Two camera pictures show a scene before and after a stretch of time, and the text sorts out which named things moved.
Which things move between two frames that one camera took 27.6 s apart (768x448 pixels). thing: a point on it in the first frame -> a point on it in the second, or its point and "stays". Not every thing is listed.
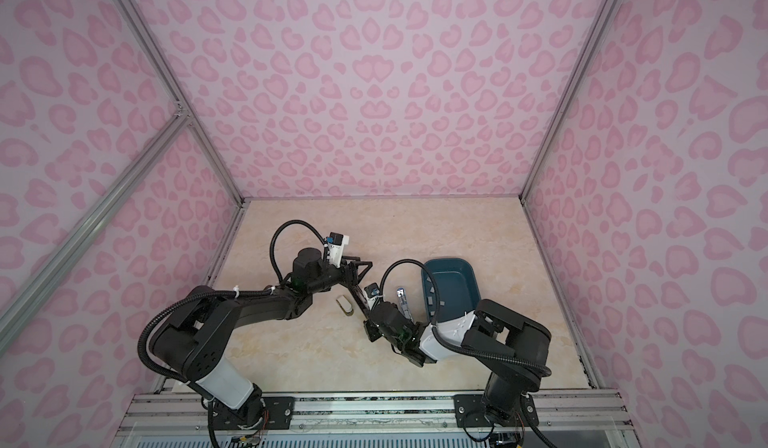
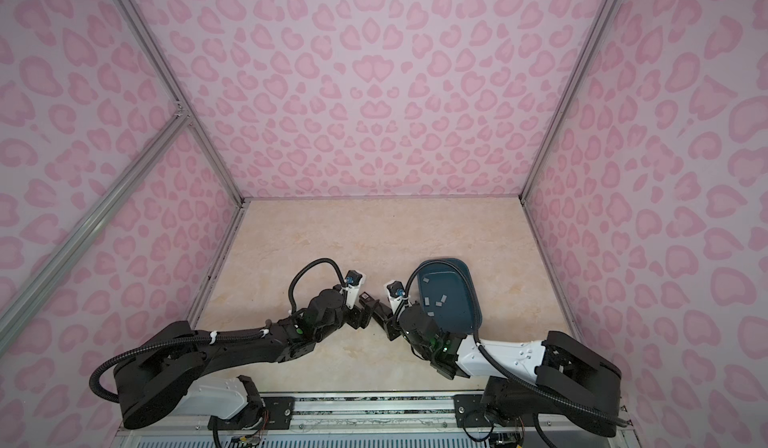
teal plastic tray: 457,285 stays
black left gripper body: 331,277 -> 356,316
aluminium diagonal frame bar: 31,293 stays
